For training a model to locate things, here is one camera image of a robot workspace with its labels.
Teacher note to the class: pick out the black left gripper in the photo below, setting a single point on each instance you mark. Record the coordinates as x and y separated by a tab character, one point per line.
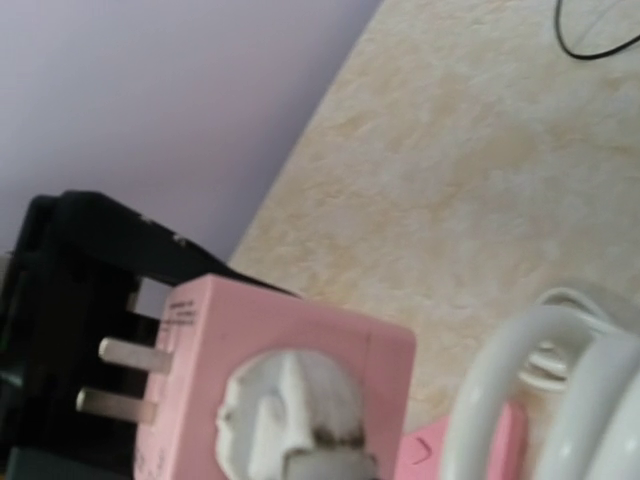
72	280

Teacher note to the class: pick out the pink cube socket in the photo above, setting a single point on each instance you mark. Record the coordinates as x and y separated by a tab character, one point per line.
261	381

